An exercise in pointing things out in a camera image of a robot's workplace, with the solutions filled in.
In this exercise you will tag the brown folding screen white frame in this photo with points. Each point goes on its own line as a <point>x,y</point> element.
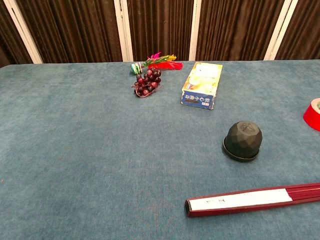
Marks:
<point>75,30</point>

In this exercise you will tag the dark metal bowl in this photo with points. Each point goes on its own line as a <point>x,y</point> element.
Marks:
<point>240,159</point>

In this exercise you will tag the colourful feather shuttlecock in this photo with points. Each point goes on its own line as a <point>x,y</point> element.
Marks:
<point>160,64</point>

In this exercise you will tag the purple plastic grape bunch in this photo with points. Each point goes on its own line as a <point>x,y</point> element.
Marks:
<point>147,82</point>

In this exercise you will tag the red tape roll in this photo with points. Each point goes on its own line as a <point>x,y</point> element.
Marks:
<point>312,117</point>

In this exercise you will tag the blue felt table cover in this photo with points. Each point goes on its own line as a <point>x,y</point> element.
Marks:
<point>100,150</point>

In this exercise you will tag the folded dark red fan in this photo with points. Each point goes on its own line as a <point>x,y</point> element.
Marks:
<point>250,201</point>

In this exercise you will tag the yellow and blue carton box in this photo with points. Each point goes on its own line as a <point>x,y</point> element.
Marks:
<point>202,85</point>

